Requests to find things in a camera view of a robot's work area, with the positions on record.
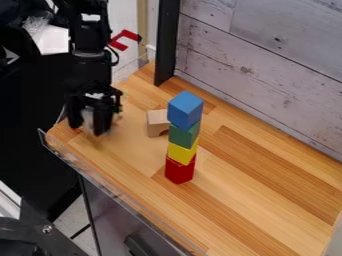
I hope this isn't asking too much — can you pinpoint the green cube block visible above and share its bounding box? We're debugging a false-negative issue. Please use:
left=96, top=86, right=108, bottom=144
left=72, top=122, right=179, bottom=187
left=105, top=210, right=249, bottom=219
left=166, top=120, right=202, bottom=150

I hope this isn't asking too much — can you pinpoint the wooden arch block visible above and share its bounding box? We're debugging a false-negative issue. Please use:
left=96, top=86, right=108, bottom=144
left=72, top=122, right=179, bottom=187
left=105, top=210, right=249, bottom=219
left=145, top=108, right=173, bottom=139

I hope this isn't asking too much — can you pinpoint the black post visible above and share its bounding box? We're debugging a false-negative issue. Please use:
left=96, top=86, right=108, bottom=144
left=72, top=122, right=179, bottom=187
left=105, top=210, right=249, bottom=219
left=152, top=0, right=184, bottom=87

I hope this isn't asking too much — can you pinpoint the blue cube block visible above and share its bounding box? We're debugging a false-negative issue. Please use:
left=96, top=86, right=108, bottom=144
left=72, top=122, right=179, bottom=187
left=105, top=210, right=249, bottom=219
left=165, top=90, right=206, bottom=132

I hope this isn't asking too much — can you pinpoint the red cube block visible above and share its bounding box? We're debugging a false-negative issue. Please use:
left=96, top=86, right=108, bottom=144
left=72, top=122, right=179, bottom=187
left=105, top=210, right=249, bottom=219
left=162, top=153, right=198, bottom=185

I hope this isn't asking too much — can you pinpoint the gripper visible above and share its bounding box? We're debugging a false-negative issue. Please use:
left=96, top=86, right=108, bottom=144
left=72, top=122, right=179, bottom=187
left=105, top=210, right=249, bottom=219
left=62, top=49, right=125, bottom=137

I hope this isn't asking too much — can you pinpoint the yellow cube block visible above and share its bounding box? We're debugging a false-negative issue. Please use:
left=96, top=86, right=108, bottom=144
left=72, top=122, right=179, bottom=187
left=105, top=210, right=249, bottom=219
left=165, top=138, right=201, bottom=166

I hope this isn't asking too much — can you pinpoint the red clamp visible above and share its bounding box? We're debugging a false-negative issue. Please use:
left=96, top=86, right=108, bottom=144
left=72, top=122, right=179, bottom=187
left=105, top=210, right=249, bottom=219
left=106, top=28, right=143, bottom=52

